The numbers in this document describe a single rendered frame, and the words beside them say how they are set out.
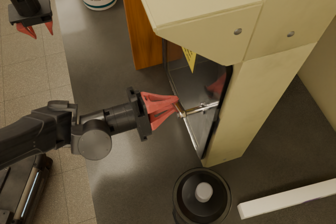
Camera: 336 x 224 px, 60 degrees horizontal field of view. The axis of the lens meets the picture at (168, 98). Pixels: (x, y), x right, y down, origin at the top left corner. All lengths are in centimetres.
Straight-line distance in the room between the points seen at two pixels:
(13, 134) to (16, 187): 118
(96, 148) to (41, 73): 178
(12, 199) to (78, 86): 87
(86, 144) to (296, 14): 37
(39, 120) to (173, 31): 33
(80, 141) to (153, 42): 45
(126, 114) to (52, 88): 161
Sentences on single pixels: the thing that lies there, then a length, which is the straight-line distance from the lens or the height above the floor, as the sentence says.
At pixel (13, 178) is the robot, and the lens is 171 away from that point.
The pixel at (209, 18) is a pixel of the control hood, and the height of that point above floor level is 151.
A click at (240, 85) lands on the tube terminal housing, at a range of 44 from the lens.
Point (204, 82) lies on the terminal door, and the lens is 52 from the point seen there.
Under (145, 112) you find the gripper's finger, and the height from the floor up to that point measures 120.
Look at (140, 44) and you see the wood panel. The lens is 86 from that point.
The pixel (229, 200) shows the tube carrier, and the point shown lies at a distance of 57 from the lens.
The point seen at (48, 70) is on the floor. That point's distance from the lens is 227.
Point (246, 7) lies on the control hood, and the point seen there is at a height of 151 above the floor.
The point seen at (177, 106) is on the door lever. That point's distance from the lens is 59.
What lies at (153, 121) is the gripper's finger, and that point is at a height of 118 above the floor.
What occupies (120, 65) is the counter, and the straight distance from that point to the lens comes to 97.
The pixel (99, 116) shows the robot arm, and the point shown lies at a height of 120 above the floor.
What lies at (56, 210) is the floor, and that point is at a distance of 184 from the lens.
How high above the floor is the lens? 171
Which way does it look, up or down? 60 degrees down
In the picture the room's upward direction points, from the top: straight up
